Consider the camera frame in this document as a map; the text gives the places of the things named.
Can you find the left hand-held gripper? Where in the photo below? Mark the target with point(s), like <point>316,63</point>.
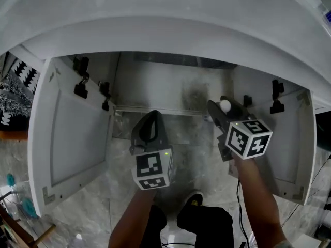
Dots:
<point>152,169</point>

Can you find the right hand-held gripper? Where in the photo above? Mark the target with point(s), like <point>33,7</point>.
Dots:
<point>248,138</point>

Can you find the white ball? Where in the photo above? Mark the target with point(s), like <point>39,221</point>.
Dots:
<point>225,105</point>

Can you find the person's left forearm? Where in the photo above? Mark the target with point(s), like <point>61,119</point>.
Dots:
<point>129,221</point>

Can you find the person's right forearm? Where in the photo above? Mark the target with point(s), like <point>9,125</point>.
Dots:
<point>258,203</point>

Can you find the black door hinge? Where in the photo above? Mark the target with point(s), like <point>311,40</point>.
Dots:
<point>277,105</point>
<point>247,101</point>
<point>80,86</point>
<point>105,97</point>

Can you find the white cabinet door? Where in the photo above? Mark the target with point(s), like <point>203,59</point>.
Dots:
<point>77,138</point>
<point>289,151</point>

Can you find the person's right shoe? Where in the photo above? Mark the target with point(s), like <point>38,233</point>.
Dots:
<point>194,200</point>

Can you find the dark round base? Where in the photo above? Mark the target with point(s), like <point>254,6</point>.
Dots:
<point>324,130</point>

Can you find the person's black trousers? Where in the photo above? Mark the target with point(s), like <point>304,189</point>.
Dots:
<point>207,226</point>

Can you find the black white speckled knit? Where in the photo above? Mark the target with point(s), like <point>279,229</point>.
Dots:
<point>13,107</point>

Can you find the person's grey shirt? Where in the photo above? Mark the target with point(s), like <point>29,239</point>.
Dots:
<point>284,244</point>

